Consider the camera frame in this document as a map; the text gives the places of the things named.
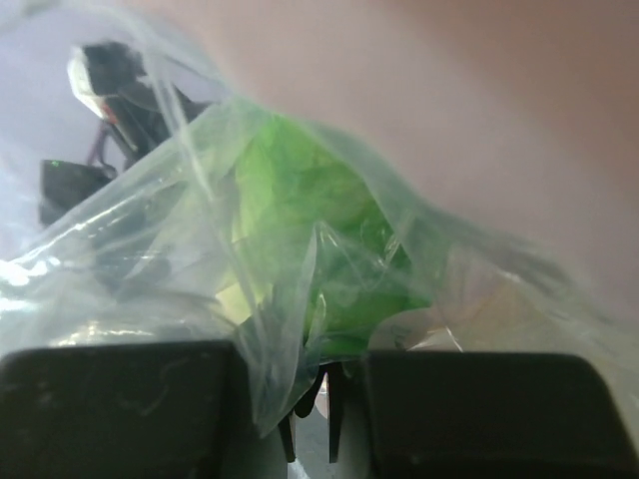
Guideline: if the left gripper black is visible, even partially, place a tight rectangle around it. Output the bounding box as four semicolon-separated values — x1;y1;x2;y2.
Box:
38;158;171;231

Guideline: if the clear zip top bag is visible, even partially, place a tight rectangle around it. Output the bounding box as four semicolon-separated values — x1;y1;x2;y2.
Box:
1;1;638;432

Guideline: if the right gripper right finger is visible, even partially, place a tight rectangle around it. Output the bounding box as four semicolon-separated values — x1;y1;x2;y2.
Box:
327;351;638;478

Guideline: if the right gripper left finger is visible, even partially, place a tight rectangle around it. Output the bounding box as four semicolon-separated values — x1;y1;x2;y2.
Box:
1;340;295;478

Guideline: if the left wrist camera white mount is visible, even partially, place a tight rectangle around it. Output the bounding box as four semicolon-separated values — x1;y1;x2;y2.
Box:
67;42;211;156

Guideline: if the green polka dot toy food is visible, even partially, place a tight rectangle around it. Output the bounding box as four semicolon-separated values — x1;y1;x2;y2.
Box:
210;112;443;361

